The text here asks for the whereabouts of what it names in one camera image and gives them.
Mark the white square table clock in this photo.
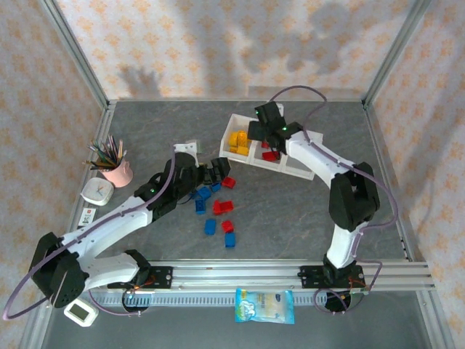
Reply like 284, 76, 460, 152
80, 177, 115, 207

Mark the grey slotted cable duct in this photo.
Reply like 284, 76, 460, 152
89, 292, 364, 308

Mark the white digital timer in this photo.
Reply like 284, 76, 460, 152
63, 298, 99, 329

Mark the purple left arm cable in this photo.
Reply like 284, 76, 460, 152
1, 152, 177, 321

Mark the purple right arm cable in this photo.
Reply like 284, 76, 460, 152
270, 85, 400, 314

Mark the bundle of coloured pencils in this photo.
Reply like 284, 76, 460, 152
82, 135, 128, 171

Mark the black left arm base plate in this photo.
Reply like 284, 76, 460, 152
108, 265, 174, 291

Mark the aluminium frame post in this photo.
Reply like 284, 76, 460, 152
39, 0, 110, 111
362, 0, 432, 109

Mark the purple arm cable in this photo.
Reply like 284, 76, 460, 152
1, 152, 177, 321
270, 85, 400, 314

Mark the small white card device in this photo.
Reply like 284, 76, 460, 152
77, 207, 98, 228

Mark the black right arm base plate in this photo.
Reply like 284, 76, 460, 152
299, 265, 365, 289

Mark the aluminium table side rail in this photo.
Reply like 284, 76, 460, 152
363, 103, 416, 262
57, 100, 118, 263

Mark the blue snack bag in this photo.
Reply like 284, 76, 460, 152
235, 287, 296, 324

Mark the pink pencil cup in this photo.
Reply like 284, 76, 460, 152
100, 156, 134, 189

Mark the aluminium mounting rail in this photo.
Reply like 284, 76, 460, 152
108, 259, 435, 292

